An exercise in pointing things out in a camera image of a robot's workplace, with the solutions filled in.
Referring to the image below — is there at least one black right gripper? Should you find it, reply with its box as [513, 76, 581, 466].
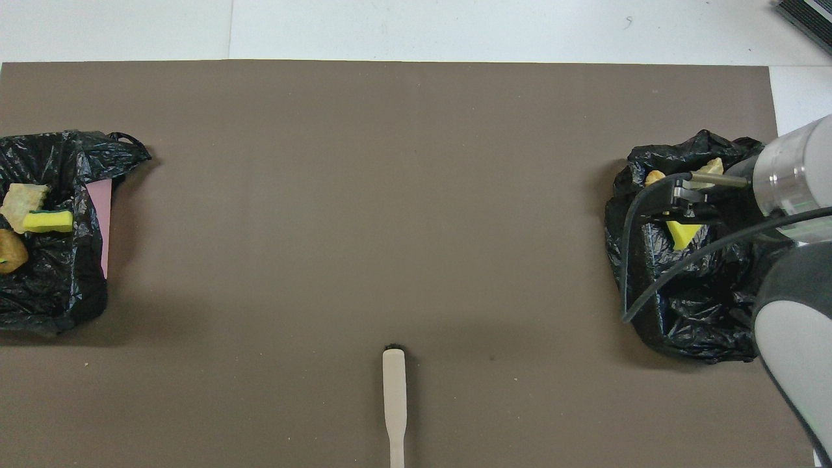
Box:
[640, 187, 762, 229]

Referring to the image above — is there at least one yellow sponge piece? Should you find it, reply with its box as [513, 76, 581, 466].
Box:
[22, 209, 74, 235]
[664, 220, 704, 252]

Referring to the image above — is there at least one pale green foam chunk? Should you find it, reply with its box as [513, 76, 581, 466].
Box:
[695, 157, 725, 190]

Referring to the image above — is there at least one beige hand brush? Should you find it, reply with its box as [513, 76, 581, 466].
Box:
[382, 343, 408, 468]

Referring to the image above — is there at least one pale beige foam chunk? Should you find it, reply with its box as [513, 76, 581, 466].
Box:
[0, 183, 50, 235]

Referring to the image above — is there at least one brown potato-shaped foam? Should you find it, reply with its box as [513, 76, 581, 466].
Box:
[0, 229, 30, 274]

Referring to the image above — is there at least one black plastic trash bag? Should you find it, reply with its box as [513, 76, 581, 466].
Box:
[605, 129, 790, 365]
[0, 131, 153, 336]

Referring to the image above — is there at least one pink plastic bin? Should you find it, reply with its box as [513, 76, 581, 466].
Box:
[86, 181, 112, 280]

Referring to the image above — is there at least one dark grey ribbed device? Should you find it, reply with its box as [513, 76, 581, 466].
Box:
[775, 0, 832, 56]

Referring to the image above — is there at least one brown table mat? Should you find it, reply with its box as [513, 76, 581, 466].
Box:
[0, 60, 816, 468]

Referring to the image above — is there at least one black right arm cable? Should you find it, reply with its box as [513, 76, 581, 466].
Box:
[621, 170, 832, 324]

